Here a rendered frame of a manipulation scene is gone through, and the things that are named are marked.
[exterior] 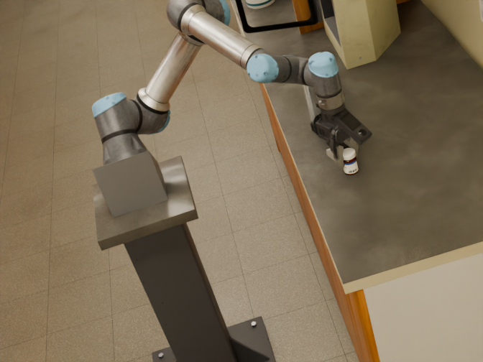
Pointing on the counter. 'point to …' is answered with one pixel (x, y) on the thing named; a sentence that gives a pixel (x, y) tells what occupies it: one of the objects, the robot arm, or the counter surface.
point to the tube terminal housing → (364, 29)
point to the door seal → (276, 26)
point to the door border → (285, 23)
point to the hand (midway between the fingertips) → (349, 161)
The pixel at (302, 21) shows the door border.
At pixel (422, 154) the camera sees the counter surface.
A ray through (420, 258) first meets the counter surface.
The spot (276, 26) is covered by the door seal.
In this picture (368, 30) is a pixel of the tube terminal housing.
